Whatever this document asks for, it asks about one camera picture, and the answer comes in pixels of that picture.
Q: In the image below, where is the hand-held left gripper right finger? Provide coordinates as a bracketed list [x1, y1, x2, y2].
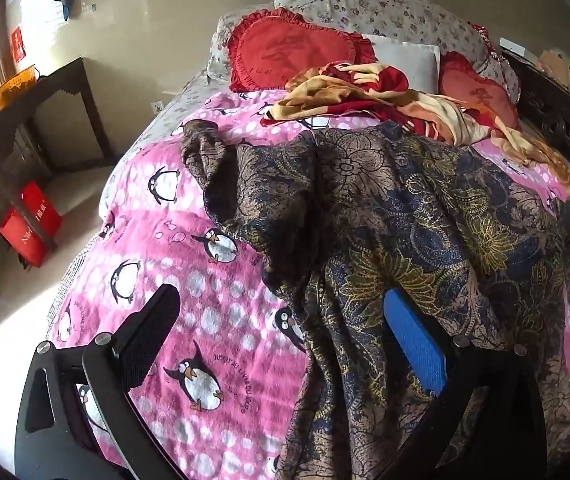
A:
[380, 287, 549, 480]

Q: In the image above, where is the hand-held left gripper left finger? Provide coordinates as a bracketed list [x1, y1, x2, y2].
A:
[15, 283, 182, 480]

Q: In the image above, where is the dark floral patterned garment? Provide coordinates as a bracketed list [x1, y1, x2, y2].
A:
[181, 120, 570, 480]

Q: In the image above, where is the pink penguin print blanket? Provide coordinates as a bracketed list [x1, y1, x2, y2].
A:
[47, 87, 570, 480]

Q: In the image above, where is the dark carved wooden headboard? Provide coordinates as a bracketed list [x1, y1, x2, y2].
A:
[500, 45, 570, 201]

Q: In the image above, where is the small red heart pillow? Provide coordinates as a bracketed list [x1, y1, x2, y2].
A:
[437, 22, 520, 131]

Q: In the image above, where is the white pillow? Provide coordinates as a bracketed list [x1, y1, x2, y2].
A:
[362, 34, 440, 95]

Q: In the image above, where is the dark wooden table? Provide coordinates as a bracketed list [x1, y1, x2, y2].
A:
[0, 57, 116, 256]

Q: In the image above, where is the red and yellow blanket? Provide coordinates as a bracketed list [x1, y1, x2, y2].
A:
[262, 61, 570, 196]

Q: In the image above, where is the orange plastic basket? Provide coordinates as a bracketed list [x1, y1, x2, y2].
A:
[0, 64, 38, 110]

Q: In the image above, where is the long floral pillow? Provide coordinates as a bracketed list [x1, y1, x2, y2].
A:
[207, 0, 520, 106]

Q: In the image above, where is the large red heart pillow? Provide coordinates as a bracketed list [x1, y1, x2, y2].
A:
[227, 10, 378, 93]

